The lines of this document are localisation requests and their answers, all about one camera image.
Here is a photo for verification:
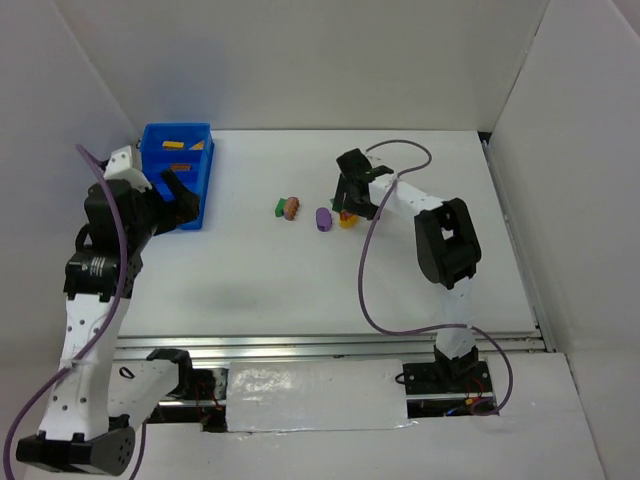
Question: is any yellow rectangular lego brick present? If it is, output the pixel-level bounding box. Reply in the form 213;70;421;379
162;141;184;150

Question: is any purple oval lego piece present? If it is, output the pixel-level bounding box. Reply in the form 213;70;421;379
315;207;333;232

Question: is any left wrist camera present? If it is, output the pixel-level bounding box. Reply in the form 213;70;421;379
104;145;142;184

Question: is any white foil covered panel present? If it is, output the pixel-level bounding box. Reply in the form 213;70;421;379
226;359;410;433

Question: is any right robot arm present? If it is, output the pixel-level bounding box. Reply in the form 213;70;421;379
333;140;482;386

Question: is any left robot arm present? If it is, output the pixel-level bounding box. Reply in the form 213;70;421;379
3;170;200;476

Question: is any green lego block left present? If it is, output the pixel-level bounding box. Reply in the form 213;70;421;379
274;198;287;218

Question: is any pink orange lego piece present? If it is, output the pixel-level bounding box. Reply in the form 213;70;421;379
283;196;300;221

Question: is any brown orange lego brick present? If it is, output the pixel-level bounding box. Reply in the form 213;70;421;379
170;164;192;171

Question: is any yellow oval printed lego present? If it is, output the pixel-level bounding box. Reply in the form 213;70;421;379
338;210;359;229

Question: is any blue compartment bin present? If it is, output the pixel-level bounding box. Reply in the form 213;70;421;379
139;123;215;228

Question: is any aluminium rail base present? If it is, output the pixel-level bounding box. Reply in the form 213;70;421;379
114;331;546;401

